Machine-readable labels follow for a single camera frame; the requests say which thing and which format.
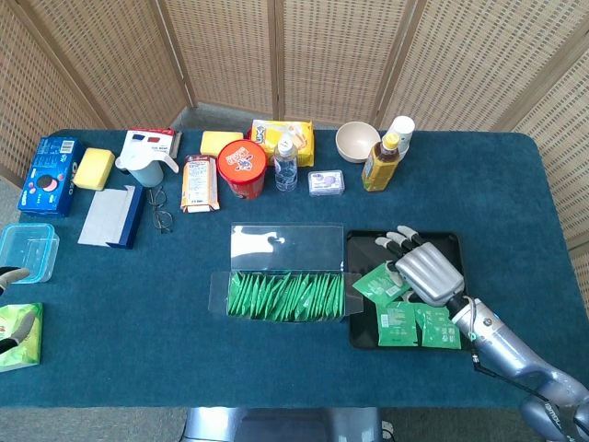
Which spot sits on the pale blue white pitcher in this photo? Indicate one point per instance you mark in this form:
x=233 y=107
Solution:
x=145 y=172

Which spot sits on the blue felt table cover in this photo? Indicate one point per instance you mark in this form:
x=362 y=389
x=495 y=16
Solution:
x=138 y=345

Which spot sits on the clear blue-rimmed food container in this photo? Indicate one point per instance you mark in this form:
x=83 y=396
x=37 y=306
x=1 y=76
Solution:
x=34 y=248

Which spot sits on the white cylindrical cup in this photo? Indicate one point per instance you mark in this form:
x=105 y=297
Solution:
x=402 y=126

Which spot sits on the clear water bottle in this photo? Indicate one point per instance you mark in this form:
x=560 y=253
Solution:
x=285 y=172

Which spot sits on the orange white cracker packet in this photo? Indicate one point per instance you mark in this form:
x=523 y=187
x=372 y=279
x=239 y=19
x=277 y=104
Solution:
x=200 y=184

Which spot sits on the left grey-tipped robot hand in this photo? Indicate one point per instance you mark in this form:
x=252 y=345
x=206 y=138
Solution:
x=16 y=274

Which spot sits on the thin-framed eyeglasses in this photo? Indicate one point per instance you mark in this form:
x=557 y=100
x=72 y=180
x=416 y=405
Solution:
x=161 y=218

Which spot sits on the rattan folding screen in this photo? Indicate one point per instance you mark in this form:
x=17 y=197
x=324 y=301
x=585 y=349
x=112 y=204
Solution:
x=322 y=55

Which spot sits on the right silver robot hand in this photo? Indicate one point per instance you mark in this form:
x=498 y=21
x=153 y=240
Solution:
x=430 y=271

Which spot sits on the navy box with white lid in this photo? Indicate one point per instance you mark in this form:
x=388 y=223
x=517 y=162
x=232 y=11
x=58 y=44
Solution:
x=108 y=214

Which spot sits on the white red-blue glasses box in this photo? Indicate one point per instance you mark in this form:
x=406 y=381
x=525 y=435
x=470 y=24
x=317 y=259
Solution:
x=152 y=143

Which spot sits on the yellow snack bag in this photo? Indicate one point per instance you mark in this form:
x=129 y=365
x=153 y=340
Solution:
x=267 y=133

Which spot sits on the clear box of green sachets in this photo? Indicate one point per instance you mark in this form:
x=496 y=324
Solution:
x=285 y=246

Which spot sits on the yellow sponge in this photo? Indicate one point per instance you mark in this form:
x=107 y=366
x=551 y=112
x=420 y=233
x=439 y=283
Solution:
x=218 y=140
x=94 y=168

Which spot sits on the beige bowl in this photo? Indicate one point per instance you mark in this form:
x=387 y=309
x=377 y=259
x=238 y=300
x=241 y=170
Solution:
x=357 y=143

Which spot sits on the small clear case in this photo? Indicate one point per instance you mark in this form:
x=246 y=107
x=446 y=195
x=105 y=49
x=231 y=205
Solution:
x=326 y=182

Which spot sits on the green tissue pack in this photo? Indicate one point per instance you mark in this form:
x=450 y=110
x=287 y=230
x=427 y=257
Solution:
x=11 y=317

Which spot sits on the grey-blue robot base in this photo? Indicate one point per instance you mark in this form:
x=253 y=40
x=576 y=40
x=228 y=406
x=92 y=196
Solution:
x=285 y=426

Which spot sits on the red instant noodle cup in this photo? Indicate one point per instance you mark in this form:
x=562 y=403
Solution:
x=242 y=166

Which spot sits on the black plastic tray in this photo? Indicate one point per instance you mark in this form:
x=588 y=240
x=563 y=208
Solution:
x=363 y=331

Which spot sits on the blue Oreo cookie box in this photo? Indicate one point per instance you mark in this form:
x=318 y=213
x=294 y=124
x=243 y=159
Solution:
x=46 y=179

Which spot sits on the yellow-label tea bottle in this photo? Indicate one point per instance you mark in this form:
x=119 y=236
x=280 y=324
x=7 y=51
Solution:
x=379 y=168

